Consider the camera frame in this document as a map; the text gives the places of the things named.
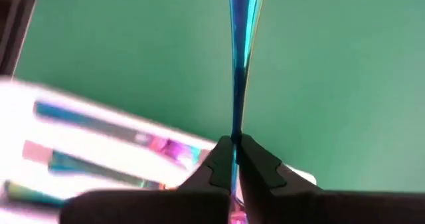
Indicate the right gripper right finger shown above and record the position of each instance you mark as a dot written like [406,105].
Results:
[282,200]

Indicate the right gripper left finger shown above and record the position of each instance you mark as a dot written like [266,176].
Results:
[199,204]

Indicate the iridescent rainbow spoon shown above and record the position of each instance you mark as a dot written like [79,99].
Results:
[83,165]

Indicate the iridescent rainbow table knife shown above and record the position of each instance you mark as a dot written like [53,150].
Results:
[33,194]

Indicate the white plastic cutlery organizer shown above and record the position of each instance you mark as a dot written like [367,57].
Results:
[99,144]

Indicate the green table mat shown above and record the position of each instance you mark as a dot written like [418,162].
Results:
[332,84]

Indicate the black aluminium table frame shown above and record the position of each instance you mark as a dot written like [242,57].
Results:
[13,24]

